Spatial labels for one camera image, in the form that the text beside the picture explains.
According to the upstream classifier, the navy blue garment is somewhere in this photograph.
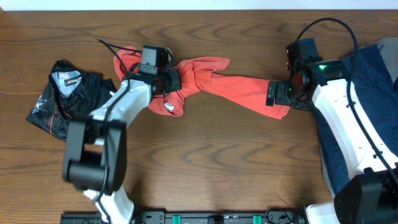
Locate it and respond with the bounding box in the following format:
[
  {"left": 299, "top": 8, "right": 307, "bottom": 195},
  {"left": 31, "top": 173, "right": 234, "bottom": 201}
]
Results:
[{"left": 312, "top": 45, "right": 397, "bottom": 197}]

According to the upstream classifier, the black patterned folded garment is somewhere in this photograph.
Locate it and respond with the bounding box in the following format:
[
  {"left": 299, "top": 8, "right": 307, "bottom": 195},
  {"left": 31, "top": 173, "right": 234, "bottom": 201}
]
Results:
[{"left": 26, "top": 60, "right": 117, "bottom": 141}]

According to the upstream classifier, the grey garment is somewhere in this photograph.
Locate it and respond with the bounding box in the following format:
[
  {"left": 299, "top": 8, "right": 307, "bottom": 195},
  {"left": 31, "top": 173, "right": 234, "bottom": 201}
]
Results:
[{"left": 376, "top": 37, "right": 398, "bottom": 83}]

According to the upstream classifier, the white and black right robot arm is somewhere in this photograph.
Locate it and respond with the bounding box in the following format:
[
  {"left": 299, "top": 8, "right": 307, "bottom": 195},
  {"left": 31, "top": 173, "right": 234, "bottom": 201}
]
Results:
[{"left": 266, "top": 58, "right": 397, "bottom": 223}]

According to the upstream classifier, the red orange t-shirt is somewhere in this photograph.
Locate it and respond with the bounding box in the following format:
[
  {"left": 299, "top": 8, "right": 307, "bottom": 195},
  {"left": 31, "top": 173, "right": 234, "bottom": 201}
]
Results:
[{"left": 113, "top": 45, "right": 291, "bottom": 120}]

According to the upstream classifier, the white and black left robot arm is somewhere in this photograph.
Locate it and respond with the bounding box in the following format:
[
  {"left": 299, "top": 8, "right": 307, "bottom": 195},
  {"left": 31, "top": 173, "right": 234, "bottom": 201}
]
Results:
[{"left": 62, "top": 45, "right": 182, "bottom": 223}]

